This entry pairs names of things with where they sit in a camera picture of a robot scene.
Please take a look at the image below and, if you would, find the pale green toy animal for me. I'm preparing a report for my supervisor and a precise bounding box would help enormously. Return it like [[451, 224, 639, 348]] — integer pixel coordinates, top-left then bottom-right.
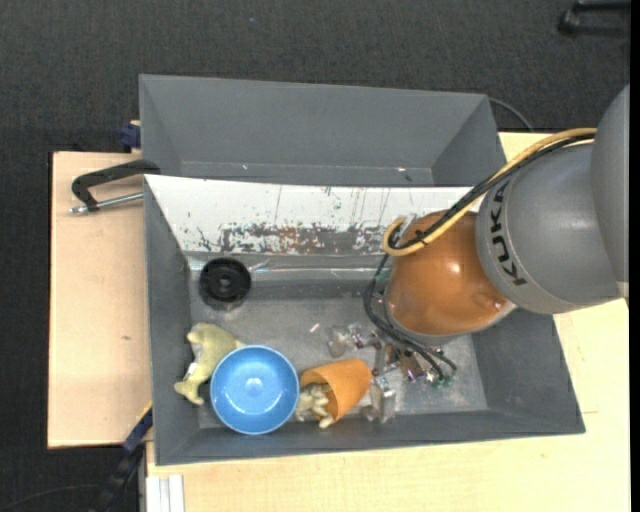
[[173, 322, 247, 407]]

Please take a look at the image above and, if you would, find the grey metal bin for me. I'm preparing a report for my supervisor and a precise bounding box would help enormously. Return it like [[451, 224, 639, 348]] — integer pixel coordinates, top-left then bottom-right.
[[138, 73, 587, 467]]

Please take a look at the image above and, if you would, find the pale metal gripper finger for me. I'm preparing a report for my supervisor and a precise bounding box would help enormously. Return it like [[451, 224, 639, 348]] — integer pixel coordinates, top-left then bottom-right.
[[361, 375, 399, 425], [326, 322, 383, 359]]

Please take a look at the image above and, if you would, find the blue bowl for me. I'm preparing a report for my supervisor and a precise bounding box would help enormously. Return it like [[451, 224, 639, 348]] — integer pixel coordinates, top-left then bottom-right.
[[209, 344, 301, 436]]

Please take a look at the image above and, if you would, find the pale yellow toy food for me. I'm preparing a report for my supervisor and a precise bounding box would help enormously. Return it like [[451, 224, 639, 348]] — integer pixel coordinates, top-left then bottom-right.
[[294, 382, 338, 430]]

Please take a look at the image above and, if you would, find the pale wood board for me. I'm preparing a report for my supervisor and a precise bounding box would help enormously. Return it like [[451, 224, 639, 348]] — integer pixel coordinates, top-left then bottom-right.
[[47, 150, 154, 450]]

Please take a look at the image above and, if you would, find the orange cup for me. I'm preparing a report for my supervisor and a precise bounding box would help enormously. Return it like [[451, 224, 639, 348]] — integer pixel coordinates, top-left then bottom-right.
[[299, 357, 374, 424]]

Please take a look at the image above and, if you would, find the black round ring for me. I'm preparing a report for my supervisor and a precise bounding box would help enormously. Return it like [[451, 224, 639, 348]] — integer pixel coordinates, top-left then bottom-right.
[[198, 256, 253, 312]]

